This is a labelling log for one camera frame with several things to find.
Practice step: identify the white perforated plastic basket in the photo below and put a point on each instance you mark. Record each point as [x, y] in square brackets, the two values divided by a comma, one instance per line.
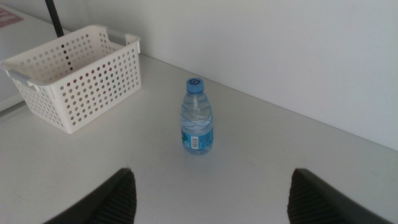
[124, 74]

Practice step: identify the black pole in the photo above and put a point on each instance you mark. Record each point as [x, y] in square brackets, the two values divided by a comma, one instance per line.
[54, 18]

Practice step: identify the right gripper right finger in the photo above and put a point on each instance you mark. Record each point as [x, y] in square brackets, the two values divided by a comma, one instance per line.
[314, 205]

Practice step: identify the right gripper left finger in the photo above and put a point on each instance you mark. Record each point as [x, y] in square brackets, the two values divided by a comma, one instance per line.
[109, 205]

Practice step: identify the clear water bottle blue cap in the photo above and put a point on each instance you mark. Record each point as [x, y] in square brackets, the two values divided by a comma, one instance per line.
[196, 124]

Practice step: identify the pink mat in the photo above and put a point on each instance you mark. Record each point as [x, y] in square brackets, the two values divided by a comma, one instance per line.
[7, 18]

